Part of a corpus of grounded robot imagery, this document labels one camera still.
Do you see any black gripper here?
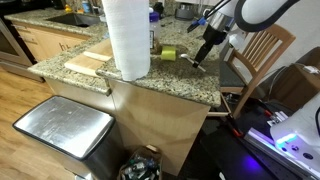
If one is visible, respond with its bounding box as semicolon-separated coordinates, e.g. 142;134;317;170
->
192;23;229;69

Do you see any white plastic spoon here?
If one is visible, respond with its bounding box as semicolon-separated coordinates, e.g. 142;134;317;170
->
180;53;207;73

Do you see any white paper towel roll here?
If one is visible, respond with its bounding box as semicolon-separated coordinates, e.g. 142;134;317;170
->
101;0;152;82

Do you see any yellow-green cup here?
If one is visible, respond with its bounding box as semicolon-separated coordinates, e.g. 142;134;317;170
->
160;45;177;62

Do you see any clear jar with blue lid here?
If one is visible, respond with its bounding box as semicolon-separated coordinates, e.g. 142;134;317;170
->
148;11;161;52

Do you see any wooden chair with grey seat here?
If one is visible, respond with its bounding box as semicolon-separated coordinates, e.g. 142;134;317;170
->
206;23;297;120

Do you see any wooden counter cabinet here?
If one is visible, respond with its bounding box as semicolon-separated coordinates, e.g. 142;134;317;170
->
106;78;212;177

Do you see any brown cardboard box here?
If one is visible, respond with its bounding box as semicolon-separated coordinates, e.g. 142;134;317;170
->
269;63;320;113

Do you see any metal robot mounting platform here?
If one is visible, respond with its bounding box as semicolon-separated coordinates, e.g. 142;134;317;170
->
244;128;320;180

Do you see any white power adapter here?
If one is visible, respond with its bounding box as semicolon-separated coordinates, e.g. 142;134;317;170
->
303;65;320;75

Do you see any wooden cutting board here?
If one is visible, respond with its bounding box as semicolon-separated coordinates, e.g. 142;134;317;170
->
63;38;114;78

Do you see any blue bottle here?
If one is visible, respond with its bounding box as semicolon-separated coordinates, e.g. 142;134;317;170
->
81;0;92;14

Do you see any dark kitchen sink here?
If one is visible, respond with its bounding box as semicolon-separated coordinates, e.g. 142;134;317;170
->
45;12;102;28

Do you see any stainless steel trash can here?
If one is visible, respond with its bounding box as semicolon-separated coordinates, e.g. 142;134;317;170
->
12;95;126;180

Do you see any wooden sink base cabinet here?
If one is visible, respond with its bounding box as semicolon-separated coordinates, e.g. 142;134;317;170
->
11;21;91;63

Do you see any stainless steel oven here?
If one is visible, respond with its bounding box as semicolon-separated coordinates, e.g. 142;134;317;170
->
0;18;44;83

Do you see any black cable with blue clip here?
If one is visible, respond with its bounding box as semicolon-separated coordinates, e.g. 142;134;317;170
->
186;0;232;33

